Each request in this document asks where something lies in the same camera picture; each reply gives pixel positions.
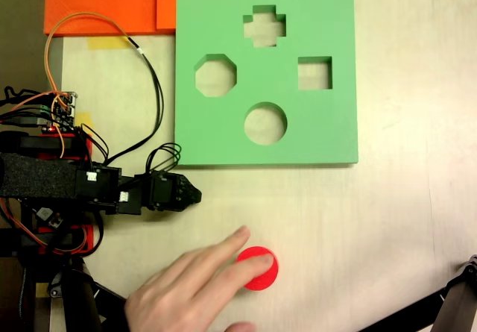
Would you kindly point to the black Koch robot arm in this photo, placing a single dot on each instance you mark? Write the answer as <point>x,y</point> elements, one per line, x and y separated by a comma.
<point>37,175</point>

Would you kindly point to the wide yellow tape strip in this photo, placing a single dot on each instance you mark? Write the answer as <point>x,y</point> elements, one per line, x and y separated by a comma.
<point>104,43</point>

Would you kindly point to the black tripod leg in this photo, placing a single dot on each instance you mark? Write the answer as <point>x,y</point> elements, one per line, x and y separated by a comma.
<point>452,309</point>
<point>80,306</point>

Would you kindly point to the small yellow tape piece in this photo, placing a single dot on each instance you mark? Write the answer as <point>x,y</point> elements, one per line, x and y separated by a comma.
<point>86,117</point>
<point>41,290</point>

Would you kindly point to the red cylinder block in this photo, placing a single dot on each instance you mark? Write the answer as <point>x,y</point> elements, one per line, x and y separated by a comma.
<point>266,278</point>

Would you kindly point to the green shape sorting board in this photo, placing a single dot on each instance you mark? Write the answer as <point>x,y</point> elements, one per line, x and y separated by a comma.
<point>320,130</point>

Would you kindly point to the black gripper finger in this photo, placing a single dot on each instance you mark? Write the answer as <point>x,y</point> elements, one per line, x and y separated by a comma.
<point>192,192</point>
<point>179,207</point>

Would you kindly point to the person's hand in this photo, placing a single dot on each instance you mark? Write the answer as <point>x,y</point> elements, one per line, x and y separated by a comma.
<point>186,291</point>

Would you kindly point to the red arm base mount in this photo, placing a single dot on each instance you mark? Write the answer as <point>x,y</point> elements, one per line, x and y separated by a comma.
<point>89,149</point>

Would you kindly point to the small circuit board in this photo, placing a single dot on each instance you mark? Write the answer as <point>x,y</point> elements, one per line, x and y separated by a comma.
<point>59,121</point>

